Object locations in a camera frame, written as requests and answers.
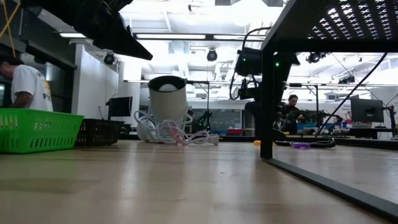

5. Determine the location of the green plastic basket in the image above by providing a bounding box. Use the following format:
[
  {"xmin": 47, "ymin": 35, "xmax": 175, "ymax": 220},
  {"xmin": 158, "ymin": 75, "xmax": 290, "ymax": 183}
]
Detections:
[{"xmin": 0, "ymin": 108, "xmax": 85, "ymax": 154}]

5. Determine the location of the black plastic basket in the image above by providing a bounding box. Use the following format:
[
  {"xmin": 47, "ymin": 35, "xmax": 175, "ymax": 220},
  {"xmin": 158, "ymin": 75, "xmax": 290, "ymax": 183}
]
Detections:
[{"xmin": 75, "ymin": 118, "xmax": 125, "ymax": 147}]

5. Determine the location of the black perforated metal shelf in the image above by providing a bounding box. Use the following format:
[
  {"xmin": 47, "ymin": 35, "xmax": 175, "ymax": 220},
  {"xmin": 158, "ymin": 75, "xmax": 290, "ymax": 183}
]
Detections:
[{"xmin": 259, "ymin": 0, "xmax": 398, "ymax": 220}]

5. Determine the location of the black ceiling spotlight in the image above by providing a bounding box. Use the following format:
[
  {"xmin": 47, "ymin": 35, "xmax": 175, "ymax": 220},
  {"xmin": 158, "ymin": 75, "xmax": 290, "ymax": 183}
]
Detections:
[
  {"xmin": 206, "ymin": 49, "xmax": 219, "ymax": 63},
  {"xmin": 306, "ymin": 52, "xmax": 326, "ymax": 65},
  {"xmin": 103, "ymin": 52, "xmax": 116, "ymax": 66}
]

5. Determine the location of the white lamp power cable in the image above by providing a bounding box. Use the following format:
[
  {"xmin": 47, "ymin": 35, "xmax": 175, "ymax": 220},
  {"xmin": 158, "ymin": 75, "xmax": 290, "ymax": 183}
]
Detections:
[{"xmin": 133, "ymin": 105, "xmax": 220, "ymax": 146}]

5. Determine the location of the black computer monitor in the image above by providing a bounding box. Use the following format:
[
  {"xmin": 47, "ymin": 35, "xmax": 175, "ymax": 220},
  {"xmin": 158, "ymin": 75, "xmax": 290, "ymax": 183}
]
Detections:
[
  {"xmin": 107, "ymin": 96, "xmax": 134, "ymax": 118},
  {"xmin": 350, "ymin": 98, "xmax": 385, "ymax": 124}
]

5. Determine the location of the yellow hanging cable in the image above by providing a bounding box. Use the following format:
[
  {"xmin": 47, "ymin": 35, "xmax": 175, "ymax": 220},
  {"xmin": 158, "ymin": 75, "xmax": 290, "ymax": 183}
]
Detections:
[{"xmin": 0, "ymin": 0, "xmax": 21, "ymax": 58}]

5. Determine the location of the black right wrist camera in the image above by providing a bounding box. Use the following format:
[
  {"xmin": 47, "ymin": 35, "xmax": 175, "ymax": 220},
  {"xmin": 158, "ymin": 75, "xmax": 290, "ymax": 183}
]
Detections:
[{"xmin": 234, "ymin": 47, "xmax": 262, "ymax": 78}]

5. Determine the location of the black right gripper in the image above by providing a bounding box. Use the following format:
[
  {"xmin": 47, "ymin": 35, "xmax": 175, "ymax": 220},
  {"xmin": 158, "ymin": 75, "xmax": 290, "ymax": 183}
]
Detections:
[{"xmin": 238, "ymin": 77, "xmax": 262, "ymax": 138}]

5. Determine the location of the person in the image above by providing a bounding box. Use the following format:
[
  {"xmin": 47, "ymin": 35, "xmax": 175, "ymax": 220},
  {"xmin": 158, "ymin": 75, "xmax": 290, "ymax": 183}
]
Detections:
[
  {"xmin": 0, "ymin": 55, "xmax": 54, "ymax": 112},
  {"xmin": 279, "ymin": 94, "xmax": 307, "ymax": 135}
]

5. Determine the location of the white desk lamp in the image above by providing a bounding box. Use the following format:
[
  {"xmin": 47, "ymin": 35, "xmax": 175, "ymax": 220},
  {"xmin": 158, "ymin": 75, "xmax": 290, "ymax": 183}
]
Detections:
[{"xmin": 136, "ymin": 75, "xmax": 189, "ymax": 142}]

